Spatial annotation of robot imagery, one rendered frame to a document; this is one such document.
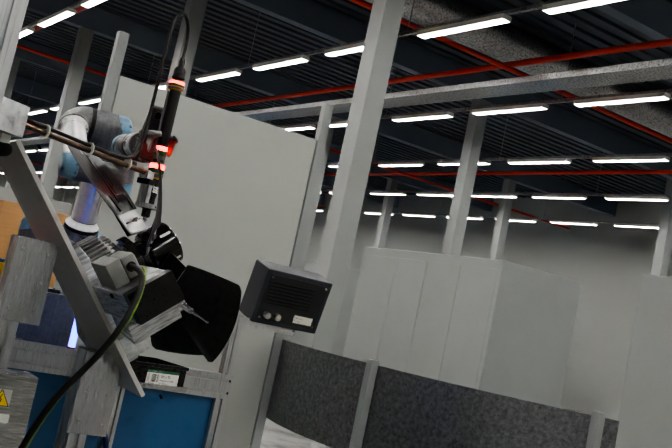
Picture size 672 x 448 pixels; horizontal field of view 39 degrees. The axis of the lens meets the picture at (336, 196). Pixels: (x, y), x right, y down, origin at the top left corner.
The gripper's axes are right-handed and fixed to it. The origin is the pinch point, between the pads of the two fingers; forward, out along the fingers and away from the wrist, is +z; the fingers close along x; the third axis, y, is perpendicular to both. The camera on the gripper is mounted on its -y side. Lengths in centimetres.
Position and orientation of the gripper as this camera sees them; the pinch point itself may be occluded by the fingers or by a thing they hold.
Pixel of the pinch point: (168, 135)
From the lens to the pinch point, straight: 265.8
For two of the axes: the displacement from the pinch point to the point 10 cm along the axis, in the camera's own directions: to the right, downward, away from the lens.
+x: -8.2, -2.4, -5.2
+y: -2.1, 9.7, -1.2
